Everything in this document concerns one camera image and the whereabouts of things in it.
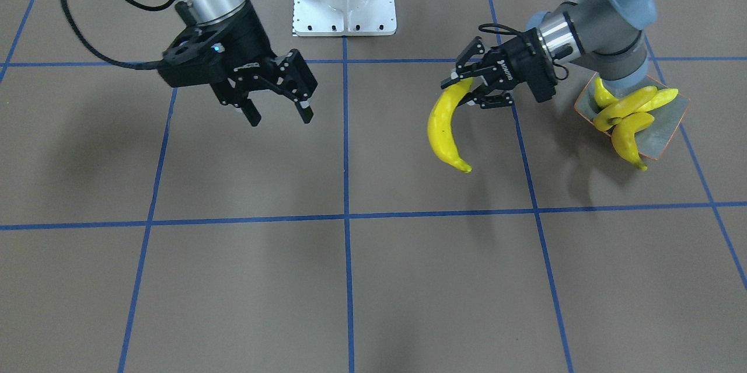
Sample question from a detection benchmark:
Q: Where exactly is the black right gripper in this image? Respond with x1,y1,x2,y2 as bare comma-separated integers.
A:
156,0,318,127

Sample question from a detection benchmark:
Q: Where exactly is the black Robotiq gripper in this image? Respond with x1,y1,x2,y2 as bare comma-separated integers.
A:
441,32,558,109

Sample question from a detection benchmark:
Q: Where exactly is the small yellow banana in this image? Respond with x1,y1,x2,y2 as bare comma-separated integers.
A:
427,78,472,173

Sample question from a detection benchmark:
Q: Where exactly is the deep yellow banana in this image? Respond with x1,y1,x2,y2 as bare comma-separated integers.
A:
593,76,618,110

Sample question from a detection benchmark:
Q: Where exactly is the light yellow banana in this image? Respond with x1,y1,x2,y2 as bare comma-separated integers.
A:
611,112,655,172

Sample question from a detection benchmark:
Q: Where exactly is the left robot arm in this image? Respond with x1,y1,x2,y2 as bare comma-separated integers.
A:
441,0,657,108

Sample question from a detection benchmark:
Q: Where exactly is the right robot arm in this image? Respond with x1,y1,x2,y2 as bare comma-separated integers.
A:
60,0,318,126

